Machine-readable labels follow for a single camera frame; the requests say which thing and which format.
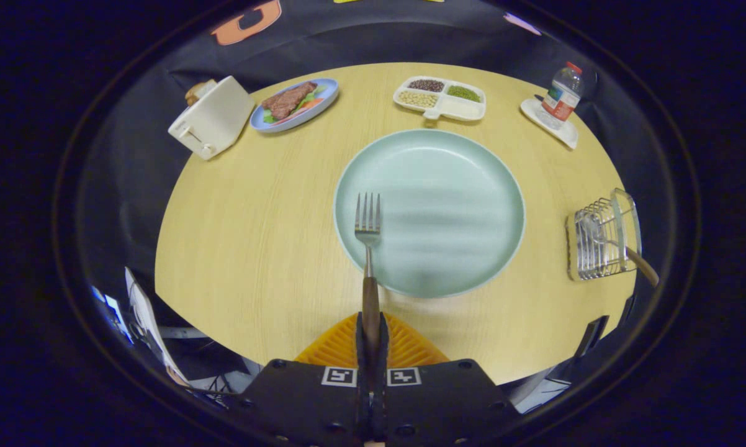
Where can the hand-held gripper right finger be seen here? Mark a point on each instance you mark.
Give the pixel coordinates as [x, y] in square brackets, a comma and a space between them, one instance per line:
[441, 403]

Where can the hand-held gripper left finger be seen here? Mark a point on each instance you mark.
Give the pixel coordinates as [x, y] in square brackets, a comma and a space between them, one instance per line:
[305, 403]

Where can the black chair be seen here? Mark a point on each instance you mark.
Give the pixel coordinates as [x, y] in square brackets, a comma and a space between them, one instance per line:
[591, 335]

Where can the white board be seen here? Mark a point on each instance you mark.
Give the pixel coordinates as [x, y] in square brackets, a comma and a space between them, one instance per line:
[149, 323]

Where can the light green plate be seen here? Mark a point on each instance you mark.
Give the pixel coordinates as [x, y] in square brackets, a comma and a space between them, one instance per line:
[447, 205]

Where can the blue lit screen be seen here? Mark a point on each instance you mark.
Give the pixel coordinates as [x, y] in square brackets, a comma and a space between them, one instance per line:
[113, 313]

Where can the white square coaster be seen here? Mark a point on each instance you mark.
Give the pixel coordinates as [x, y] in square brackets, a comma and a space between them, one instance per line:
[565, 135]

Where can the white divided dish with beans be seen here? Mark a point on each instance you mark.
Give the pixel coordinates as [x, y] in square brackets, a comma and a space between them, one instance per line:
[463, 108]

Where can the white toaster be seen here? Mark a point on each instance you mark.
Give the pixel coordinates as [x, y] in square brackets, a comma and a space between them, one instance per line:
[215, 121]

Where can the blue plate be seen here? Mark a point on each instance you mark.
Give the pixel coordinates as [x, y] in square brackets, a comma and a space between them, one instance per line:
[326, 102]

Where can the steak with vegetables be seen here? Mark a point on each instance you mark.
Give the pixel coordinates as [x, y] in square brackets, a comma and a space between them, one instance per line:
[286, 101]

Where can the clear plastic water bottle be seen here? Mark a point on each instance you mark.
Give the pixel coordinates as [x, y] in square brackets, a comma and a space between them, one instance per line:
[561, 99]

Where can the toasted bread slice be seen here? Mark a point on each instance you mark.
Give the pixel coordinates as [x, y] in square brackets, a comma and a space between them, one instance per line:
[196, 92]

